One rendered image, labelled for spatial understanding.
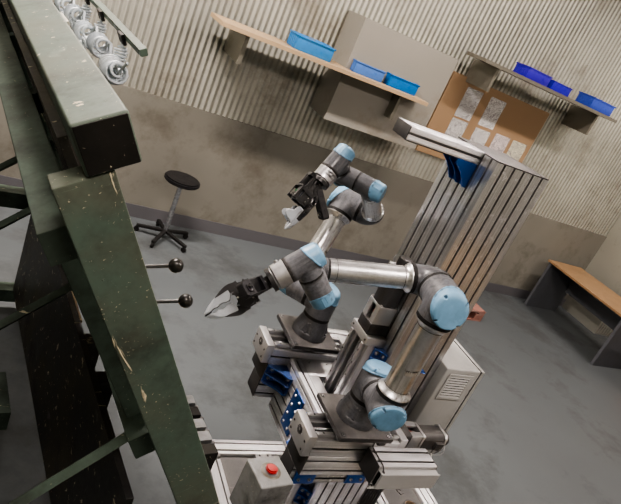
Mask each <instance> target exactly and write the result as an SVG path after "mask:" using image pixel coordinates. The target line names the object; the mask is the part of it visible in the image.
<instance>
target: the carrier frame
mask: <svg viewBox="0 0 621 504"><path fill-rule="evenodd" d="M0 206H1V207H8V208H16V209H25V208H27V207H29V205H28V201H27V197H26V194H25V190H24V188H23V187H17V186H10V185H4V184H0ZM68 283H69V282H68V280H67V278H66V275H65V273H64V271H63V268H62V266H61V264H59V265H56V266H53V267H51V266H50V265H49V263H48V261H47V258H46V256H45V254H44V252H43V249H42V247H41V245H40V243H39V240H38V238H37V236H36V232H35V228H34V224H33V221H32V217H31V216H30V220H29V224H28V228H27V233H26V237H25V241H24V245H23V249H22V254H21V258H20V262H19V266H18V270H17V274H16V279H15V282H2V281H0V301H4V302H15V304H16V309H17V311H18V310H20V309H22V308H24V307H26V306H27V305H29V304H31V303H33V302H35V301H37V300H38V299H40V298H42V297H44V296H46V295H48V294H49V293H51V292H53V291H55V290H57V289H59V288H60V287H62V286H64V285H66V284H68ZM18 321H19V326H20V332H21V338H22V343H23V349H24V355H25V360H26V366H27V371H28V377H29V383H30V388H31V394H32V400H33V405H34V411H35V417H36V422H37V428H38V434H39V439H40V445H41V450H42V456H43V462H44V467H45V473H46V479H48V478H50V477H51V476H53V475H55V474H56V473H58V472H60V471H61V470H63V469H64V468H66V467H68V466H69V465H71V464H73V463H74V462H76V461H78V460H79V459H81V458H82V457H84V456H86V455H87V454H89V453H91V452H92V451H94V450H96V449H97V448H99V447H101V446H102V445H104V444H105V443H107V442H109V441H110V440H112V439H114V438H115V434H114V430H113V427H112V424H111V420H110V417H109V414H108V410H107V407H108V404H109V401H110V398H111V395H112V391H111V388H110V385H109V381H108V378H107V375H106V372H105V371H98V372H96V371H95V366H96V363H97V360H98V357H99V353H98V350H97V348H96V346H95V343H94V341H93V339H92V336H91V334H90V333H84V331H83V328H82V325H81V321H80V318H79V315H78V311H77V308H76V305H75V301H74V298H73V295H72V292H69V293H67V294H65V295H64V296H62V297H60V298H58V299H56V300H54V301H53V302H51V303H49V304H47V305H45V306H44V307H42V308H40V309H38V310H36V311H34V312H33V313H31V314H29V315H27V316H25V317H23V318H22V319H20V320H18ZM10 415H11V407H10V400H9V393H8V385H7V378H6V372H0V430H7V427H8V423H9V419H10ZM49 496H50V501H51V504H132V502H133V500H134V496H133V493H132V490H131V486H130V483H129V480H128V476H127V473H126V470H125V467H124V463H123V460H122V457H121V453H120V450H119V448H117V449H116V450H114V451H112V452H111V453H109V454H107V455H106V456H104V457H103V458H101V459H99V460H98V461H96V462H94V463H93V464H91V465H89V466H88V467H86V468H85V469H83V470H81V471H80V472H78V473H76V474H75V475H73V476H72V477H70V478H68V479H67V480H65V481H63V482H62V483H60V484H59V485H57V486H55V487H54V488H52V489H50V490H49Z"/></svg>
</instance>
